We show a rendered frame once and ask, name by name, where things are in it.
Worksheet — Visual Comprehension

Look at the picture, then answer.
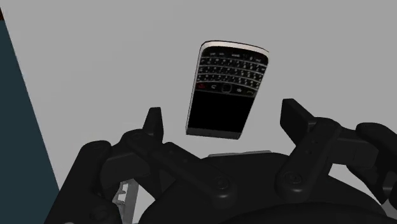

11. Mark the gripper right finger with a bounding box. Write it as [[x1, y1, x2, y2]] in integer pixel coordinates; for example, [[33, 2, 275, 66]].
[[275, 98, 397, 206]]

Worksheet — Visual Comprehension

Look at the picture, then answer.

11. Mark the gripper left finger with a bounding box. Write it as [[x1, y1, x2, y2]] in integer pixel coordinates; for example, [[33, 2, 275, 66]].
[[45, 106, 238, 224]]

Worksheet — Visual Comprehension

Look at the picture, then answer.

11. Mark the black keypad phone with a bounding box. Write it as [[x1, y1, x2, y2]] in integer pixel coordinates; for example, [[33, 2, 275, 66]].
[[185, 39, 270, 140]]

